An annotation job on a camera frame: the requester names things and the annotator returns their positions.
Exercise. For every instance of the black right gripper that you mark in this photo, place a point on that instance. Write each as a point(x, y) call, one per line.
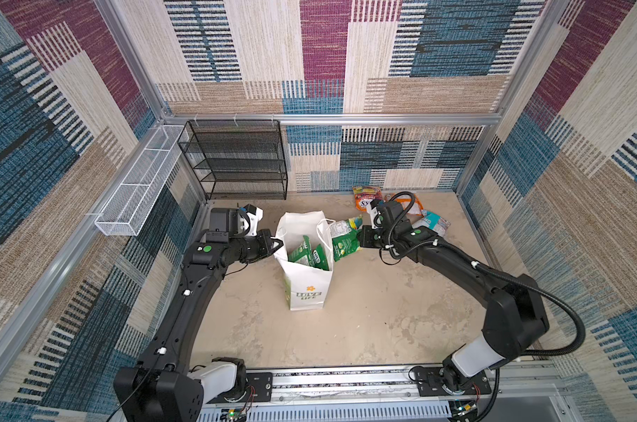
point(365, 236)

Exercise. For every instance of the orange Fox's candy bag back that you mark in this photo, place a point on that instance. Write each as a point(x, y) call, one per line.
point(364, 195)

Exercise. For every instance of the green snack bag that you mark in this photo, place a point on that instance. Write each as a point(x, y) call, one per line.
point(345, 237)

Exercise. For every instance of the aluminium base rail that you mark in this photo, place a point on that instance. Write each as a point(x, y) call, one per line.
point(527, 391)

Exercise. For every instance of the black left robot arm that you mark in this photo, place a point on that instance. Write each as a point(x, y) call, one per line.
point(191, 316)

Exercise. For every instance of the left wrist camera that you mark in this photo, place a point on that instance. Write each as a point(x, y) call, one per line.
point(252, 219)

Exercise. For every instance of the black wire mesh shelf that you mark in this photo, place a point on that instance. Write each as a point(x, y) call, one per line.
point(237, 159)

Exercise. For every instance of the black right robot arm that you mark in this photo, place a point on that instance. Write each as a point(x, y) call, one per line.
point(515, 317)

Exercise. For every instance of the white wire mesh basket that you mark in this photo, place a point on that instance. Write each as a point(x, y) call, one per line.
point(128, 209)

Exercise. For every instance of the green snack bag barcode side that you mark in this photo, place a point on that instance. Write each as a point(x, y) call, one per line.
point(307, 255)

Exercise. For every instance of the orange snack bag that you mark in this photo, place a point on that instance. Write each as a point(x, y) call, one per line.
point(412, 203)

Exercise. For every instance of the teal white snack packet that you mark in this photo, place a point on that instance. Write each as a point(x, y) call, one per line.
point(433, 222)

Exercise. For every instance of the white floral paper bag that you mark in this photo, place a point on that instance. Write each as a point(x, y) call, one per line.
point(306, 288)

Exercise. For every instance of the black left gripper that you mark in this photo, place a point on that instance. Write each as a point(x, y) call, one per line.
point(262, 237)

